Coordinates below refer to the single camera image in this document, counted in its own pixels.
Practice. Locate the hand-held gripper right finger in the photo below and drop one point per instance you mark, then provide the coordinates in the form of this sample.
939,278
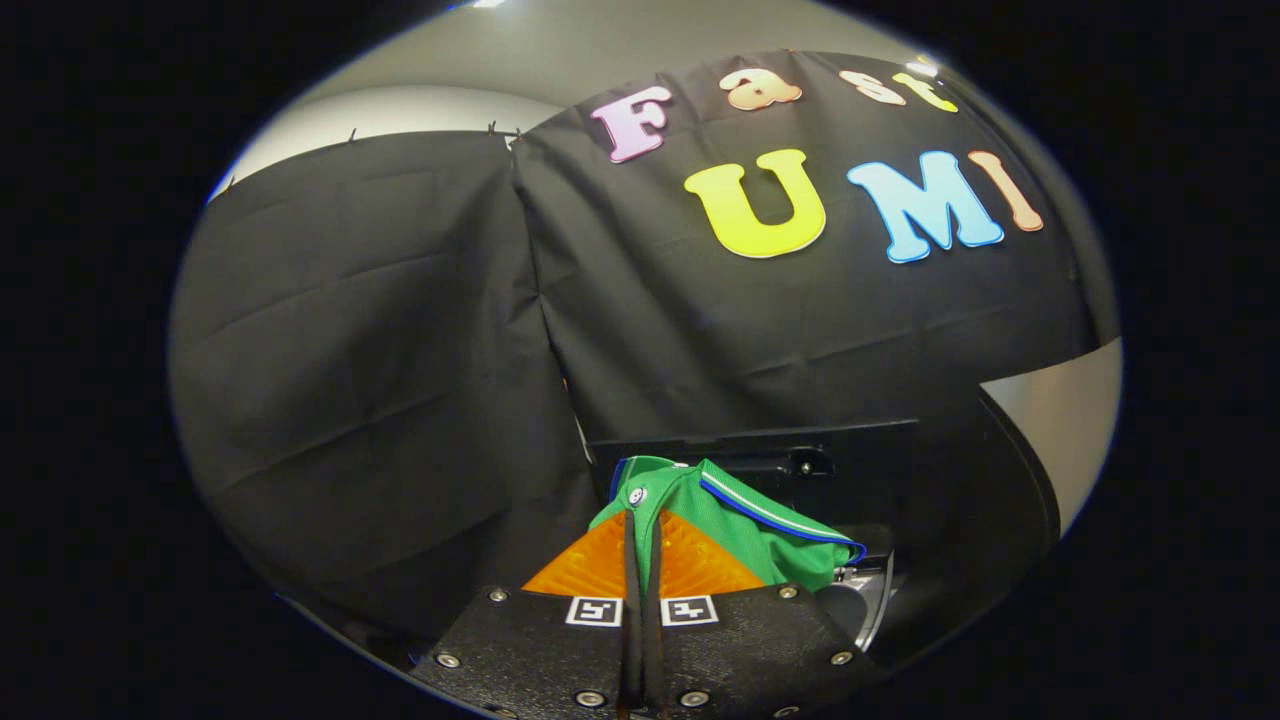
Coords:
740,650

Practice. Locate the ceiling light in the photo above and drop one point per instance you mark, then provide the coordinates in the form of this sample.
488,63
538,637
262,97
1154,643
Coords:
925,67

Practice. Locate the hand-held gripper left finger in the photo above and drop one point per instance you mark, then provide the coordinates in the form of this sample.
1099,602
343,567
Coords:
540,650

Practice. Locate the black backdrop cloth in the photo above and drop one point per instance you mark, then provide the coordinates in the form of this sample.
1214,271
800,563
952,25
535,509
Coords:
380,380

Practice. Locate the green polo shirt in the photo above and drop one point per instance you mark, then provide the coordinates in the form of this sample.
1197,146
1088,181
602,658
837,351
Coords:
730,530

